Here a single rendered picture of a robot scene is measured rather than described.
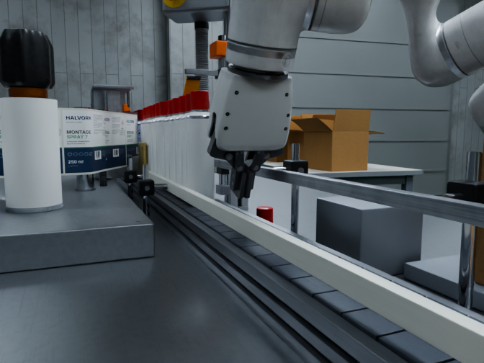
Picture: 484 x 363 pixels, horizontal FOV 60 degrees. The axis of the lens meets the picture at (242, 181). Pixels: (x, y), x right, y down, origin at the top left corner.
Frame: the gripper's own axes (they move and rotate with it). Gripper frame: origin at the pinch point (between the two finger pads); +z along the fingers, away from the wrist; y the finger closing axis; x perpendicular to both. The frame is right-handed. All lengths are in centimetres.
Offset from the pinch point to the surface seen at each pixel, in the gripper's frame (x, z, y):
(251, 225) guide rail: 13.0, -1.2, 4.2
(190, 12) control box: -52, -17, -5
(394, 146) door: -388, 153, -408
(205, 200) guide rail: -2.4, 4.0, 4.2
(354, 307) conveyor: 29.0, -3.8, 2.6
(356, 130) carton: -151, 46, -141
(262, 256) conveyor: 15.5, 1.2, 3.5
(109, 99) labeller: -76, 10, 11
